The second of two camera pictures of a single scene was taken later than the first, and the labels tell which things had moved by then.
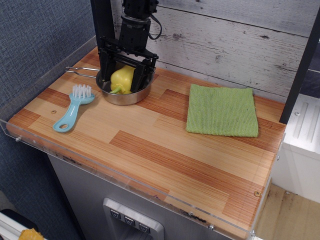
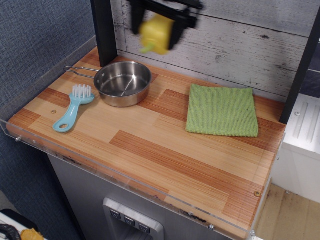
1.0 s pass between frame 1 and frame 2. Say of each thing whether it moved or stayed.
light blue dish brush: stayed
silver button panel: stayed
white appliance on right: stayed
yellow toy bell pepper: moved
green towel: stayed
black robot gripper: moved
